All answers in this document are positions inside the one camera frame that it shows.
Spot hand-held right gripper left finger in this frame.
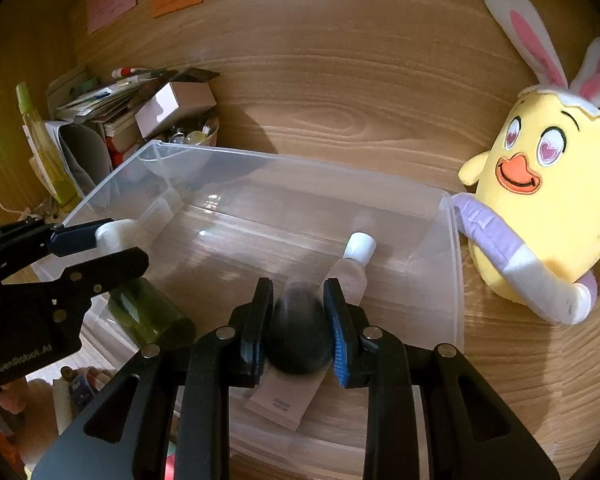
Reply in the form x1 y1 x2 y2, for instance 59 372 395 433
30 277 276 480

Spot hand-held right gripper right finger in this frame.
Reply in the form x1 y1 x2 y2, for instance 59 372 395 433
322 277 563 480

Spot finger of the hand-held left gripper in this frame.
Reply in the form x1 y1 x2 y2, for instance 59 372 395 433
0 217 99 286
44 246 150 323

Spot black egg-shaped sponge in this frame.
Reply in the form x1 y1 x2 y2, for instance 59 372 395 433
267 280 333 376

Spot green bottle with white cap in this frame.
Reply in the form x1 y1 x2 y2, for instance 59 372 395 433
96 219 197 358

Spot clear plastic storage bin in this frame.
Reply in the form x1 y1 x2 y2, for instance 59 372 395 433
30 141 467 466

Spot person's left hand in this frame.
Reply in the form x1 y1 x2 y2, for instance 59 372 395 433
0 379 51 416

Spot small clear bottle white cap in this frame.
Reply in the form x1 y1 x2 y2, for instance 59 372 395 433
325 231 377 306

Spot beige squeeze tube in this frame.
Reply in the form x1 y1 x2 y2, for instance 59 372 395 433
244 372 326 431

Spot pale plastic bottle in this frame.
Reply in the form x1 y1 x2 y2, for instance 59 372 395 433
54 366 83 436

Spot yellow-green spray bottle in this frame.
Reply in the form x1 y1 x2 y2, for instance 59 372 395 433
15 82 83 213

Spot white folded papers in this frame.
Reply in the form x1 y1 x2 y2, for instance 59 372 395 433
45 120 113 192

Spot red box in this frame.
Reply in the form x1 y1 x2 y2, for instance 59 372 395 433
105 134 131 171

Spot glass bowl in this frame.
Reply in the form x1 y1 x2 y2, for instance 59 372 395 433
140 117 221 181

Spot stack of booklets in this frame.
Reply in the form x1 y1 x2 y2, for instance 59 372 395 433
55 76 181 125

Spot small white cardboard box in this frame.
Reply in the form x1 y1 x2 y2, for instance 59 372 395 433
135 81 217 139

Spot red capped marker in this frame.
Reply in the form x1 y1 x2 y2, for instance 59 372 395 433
111 66 153 81

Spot dark notebook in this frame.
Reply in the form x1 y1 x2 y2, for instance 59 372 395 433
167 67 221 86

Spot yellow chick plush bunny ears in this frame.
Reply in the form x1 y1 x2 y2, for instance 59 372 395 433
457 0 600 326

